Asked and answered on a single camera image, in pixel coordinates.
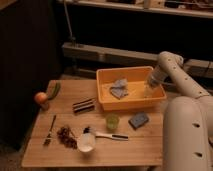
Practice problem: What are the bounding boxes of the orange peach fruit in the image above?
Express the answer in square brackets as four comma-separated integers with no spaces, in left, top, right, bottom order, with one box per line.
[34,92,48,105]

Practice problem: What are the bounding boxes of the striped brown chocolate bar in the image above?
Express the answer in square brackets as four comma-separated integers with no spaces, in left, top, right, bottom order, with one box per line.
[72,98,95,114]

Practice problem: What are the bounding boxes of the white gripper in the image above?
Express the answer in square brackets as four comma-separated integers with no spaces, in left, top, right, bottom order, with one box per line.
[146,66,167,89]

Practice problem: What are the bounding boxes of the grey metal shelf rail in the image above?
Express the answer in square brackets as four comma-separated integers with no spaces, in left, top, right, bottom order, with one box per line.
[62,42,213,78]

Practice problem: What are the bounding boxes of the white handled spatula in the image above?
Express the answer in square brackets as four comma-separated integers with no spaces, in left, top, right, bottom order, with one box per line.
[83,127,129,141]

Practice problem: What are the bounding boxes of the blue sponge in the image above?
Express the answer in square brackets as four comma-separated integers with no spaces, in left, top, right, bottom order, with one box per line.
[129,112,149,129]

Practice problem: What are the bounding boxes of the wooden table board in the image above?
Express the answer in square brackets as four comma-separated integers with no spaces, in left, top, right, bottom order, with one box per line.
[22,80,163,167]

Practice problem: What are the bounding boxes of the bunch of dark grapes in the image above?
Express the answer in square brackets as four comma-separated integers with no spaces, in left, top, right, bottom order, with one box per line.
[57,126,77,149]

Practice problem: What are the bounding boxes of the green plastic cup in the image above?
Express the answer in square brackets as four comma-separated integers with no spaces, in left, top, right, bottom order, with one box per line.
[106,114,119,130]

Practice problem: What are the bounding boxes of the upper wooden shelf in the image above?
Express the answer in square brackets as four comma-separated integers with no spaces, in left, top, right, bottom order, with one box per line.
[56,0,213,19]

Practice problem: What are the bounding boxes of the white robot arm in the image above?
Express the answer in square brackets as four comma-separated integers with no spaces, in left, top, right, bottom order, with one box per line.
[147,51,213,171]

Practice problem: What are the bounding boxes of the metal fork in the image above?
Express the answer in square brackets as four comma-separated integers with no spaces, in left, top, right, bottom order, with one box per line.
[43,115,57,146]

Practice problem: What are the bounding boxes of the orange plastic bin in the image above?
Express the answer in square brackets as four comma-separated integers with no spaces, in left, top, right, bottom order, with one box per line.
[96,66,167,111]

